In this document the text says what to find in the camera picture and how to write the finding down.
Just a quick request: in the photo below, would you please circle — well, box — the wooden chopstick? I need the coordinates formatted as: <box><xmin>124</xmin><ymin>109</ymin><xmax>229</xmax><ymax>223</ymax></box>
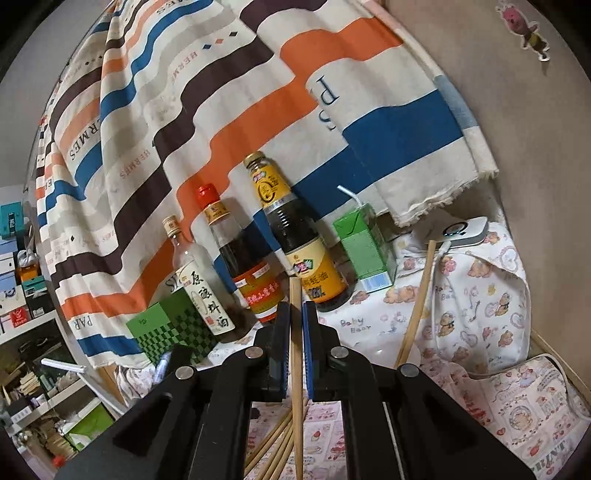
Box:
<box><xmin>243</xmin><ymin>411</ymin><xmax>291</xmax><ymax>475</ymax></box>
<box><xmin>394</xmin><ymin>240</ymin><xmax>436</xmax><ymax>368</ymax></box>
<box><xmin>290</xmin><ymin>276</ymin><xmax>304</xmax><ymax>480</ymax></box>

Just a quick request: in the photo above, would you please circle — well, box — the beige wooden side panel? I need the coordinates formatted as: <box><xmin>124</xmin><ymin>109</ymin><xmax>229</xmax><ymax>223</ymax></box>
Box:
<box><xmin>388</xmin><ymin>1</ymin><xmax>590</xmax><ymax>382</ymax></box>

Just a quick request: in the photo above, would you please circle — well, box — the red cap vinegar bottle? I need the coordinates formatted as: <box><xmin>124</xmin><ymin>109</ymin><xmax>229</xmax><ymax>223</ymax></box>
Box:
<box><xmin>195</xmin><ymin>183</ymin><xmax>284</xmax><ymax>323</ymax></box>

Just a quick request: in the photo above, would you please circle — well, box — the cluttered storage shelf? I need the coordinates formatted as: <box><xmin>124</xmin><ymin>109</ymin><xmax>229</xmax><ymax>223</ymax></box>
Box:
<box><xmin>1</xmin><ymin>200</ymin><xmax>117</xmax><ymax>479</ymax></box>

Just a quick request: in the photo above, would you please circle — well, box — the baby bear print cloth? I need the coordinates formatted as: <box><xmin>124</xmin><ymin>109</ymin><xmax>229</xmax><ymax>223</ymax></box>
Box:
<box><xmin>318</xmin><ymin>222</ymin><xmax>531</xmax><ymax>402</ymax></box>

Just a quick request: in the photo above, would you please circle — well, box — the green drink carton with straw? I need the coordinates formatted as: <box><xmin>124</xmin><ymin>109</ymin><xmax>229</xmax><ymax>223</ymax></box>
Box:
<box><xmin>332</xmin><ymin>185</ymin><xmax>397</xmax><ymax>293</ymax></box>

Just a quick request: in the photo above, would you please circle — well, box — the clear cooking wine bottle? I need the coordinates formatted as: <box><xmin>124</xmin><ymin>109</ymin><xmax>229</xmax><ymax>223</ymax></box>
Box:
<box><xmin>162</xmin><ymin>215</ymin><xmax>238</xmax><ymax>342</ymax></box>

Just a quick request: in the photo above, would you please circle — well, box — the yellow label oyster sauce bottle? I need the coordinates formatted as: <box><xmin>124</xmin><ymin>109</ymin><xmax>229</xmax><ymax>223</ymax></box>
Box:
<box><xmin>243</xmin><ymin>151</ymin><xmax>351</xmax><ymax>312</ymax></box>

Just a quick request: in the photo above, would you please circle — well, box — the green checkered box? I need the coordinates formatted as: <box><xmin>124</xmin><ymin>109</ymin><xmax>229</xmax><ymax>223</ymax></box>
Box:
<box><xmin>126</xmin><ymin>289</ymin><xmax>218</xmax><ymax>365</ymax></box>

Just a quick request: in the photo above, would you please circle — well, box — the red print patterned tablecloth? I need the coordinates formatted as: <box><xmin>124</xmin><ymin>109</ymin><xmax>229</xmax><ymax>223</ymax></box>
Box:
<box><xmin>244</xmin><ymin>354</ymin><xmax>591</xmax><ymax>480</ymax></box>

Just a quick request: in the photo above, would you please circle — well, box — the wooden chopstick on table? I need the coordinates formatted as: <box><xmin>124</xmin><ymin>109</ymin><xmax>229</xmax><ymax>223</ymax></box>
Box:
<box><xmin>243</xmin><ymin>411</ymin><xmax>291</xmax><ymax>475</ymax></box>

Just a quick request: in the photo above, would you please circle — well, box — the striped Hermes Paris curtain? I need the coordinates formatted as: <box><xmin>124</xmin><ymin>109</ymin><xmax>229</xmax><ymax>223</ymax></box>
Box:
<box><xmin>35</xmin><ymin>1</ymin><xmax>498</xmax><ymax>368</ymax></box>

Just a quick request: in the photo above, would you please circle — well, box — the white round-dial device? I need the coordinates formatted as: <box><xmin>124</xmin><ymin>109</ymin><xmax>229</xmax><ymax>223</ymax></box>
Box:
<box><xmin>415</xmin><ymin>216</ymin><xmax>489</xmax><ymax>248</ymax></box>

